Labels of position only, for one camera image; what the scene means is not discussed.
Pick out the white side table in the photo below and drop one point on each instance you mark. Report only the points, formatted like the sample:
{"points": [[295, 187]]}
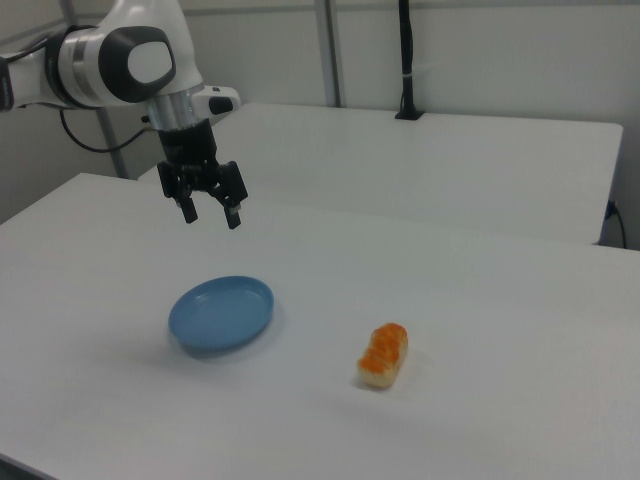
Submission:
{"points": [[400, 165]]}

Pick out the blue round plate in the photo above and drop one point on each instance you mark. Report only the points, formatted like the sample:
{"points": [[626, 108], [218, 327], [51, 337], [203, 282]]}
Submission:
{"points": [[215, 315]]}

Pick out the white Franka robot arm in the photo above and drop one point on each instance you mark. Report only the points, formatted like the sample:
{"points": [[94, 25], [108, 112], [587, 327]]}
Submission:
{"points": [[145, 60]]}

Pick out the black clamp-mounted stand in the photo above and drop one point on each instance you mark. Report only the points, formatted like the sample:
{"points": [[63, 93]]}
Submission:
{"points": [[407, 50]]}

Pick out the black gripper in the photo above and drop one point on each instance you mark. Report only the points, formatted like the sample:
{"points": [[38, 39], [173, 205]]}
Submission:
{"points": [[187, 145]]}

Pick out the orange-glazed bread loaf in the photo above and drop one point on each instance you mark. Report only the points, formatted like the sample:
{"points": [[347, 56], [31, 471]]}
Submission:
{"points": [[382, 355]]}

